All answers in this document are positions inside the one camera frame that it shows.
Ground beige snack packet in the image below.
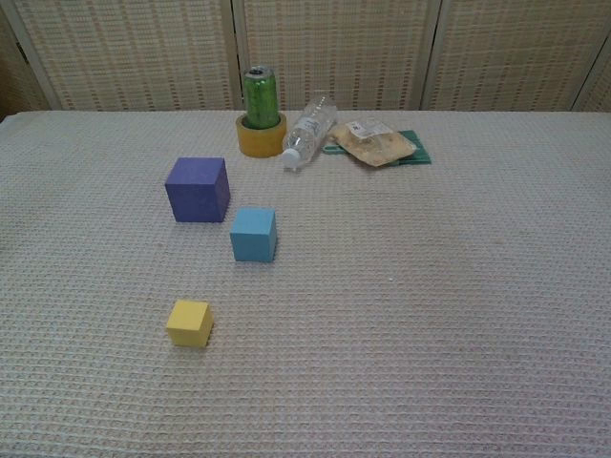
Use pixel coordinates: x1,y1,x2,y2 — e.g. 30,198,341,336
328,119,417,168

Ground medium blue foam cube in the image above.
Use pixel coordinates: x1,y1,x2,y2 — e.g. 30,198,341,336
229,206,278,262

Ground yellow tape roll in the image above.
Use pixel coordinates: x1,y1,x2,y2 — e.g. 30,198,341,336
235,111,288,159

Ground woven beige tablecloth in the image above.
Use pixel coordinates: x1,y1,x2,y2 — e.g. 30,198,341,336
0,110,611,458

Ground small yellow foam cube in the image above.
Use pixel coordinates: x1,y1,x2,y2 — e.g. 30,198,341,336
165,299,215,348

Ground large purple foam cube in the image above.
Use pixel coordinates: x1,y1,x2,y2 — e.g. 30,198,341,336
164,156,232,224

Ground green packet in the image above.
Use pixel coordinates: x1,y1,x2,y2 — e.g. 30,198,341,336
322,130,433,167

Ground woven folding screen panel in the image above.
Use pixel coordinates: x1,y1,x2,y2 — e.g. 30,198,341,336
422,0,611,114
570,47,611,114
0,0,52,120
0,0,239,114
231,0,443,114

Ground clear plastic water bottle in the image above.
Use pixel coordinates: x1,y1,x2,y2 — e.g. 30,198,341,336
282,93,339,170

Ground green drink can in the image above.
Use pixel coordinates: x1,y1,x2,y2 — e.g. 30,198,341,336
242,66,281,130

